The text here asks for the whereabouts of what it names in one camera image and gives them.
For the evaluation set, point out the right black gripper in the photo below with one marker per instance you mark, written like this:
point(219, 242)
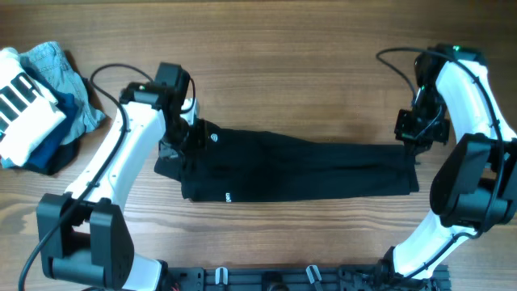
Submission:
point(422, 142)

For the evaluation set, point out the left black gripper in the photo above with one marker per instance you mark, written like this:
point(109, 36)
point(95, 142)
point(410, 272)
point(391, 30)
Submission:
point(166, 150)

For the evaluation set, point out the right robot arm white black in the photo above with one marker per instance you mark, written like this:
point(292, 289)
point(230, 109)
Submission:
point(475, 189)

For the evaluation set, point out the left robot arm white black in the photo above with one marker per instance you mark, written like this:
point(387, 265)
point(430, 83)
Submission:
point(83, 235)

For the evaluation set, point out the navy blue folded garment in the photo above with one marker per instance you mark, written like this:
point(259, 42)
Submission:
point(48, 147)

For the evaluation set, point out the light blue denim garment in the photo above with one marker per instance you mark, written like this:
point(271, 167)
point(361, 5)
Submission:
point(50, 62)

